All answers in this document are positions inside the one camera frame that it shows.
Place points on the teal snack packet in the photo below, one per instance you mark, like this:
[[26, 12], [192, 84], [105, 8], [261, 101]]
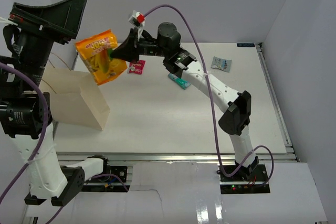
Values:
[[180, 82]]

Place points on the grey snack packet far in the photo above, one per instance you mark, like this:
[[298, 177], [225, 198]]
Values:
[[221, 64]]

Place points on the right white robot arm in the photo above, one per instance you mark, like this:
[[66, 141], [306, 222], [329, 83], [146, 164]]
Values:
[[235, 106]]

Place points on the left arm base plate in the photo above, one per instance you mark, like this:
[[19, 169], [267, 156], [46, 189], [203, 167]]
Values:
[[113, 179]]

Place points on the orange mango candy bag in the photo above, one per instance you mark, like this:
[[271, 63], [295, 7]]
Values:
[[95, 52]]

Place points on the aluminium table rail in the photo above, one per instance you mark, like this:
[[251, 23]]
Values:
[[172, 157]]

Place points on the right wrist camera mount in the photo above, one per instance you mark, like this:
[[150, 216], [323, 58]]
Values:
[[137, 19]]

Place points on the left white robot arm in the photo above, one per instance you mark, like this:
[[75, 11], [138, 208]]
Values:
[[26, 118]]

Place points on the beige paper bag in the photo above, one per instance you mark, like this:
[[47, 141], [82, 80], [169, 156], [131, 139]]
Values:
[[75, 98]]

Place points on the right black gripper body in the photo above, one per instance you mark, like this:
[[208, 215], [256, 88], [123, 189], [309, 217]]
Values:
[[150, 47]]

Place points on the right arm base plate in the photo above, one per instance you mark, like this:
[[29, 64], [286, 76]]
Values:
[[239, 185]]

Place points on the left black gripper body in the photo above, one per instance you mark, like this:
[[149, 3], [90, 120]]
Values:
[[33, 38]]

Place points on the small pink snack packet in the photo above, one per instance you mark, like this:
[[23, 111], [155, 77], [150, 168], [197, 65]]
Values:
[[137, 67]]

